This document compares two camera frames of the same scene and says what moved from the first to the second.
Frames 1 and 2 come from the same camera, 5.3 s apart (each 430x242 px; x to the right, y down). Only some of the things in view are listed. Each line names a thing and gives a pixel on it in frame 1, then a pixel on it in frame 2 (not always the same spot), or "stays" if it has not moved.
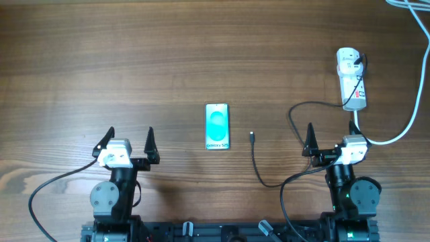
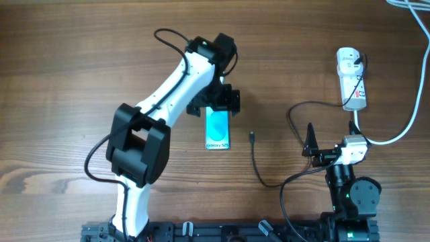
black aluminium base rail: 236,230 stays
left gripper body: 142,164 to 218,96
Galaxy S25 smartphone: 217,126 stays
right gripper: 324,155 stays
